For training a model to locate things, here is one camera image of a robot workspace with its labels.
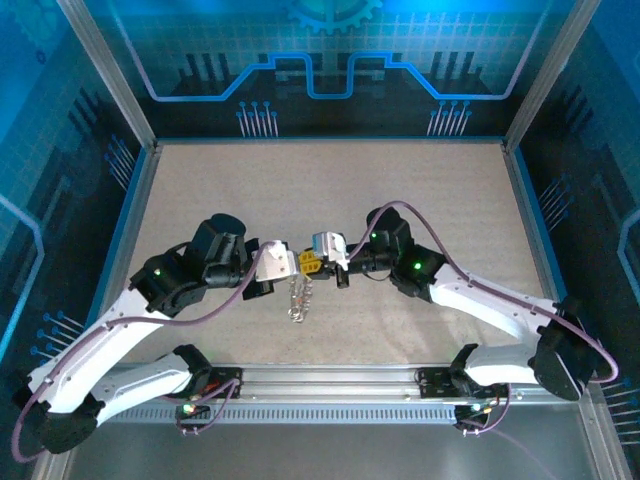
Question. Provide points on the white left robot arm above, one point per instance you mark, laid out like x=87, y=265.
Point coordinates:
x=100, y=350

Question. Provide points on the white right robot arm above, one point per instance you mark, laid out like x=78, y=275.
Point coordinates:
x=480, y=300

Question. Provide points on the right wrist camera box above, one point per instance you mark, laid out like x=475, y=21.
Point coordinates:
x=327, y=245

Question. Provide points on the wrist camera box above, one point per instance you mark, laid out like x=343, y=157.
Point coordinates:
x=275, y=262
x=327, y=245

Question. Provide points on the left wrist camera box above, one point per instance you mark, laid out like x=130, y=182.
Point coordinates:
x=275, y=262

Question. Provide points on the aluminium side rail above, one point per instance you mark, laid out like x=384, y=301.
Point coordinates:
x=137, y=200
x=522, y=200

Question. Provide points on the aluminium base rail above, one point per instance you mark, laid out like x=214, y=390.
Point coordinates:
x=330, y=382

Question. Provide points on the aluminium frame post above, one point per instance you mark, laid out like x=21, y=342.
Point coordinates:
x=111, y=75
x=550, y=75

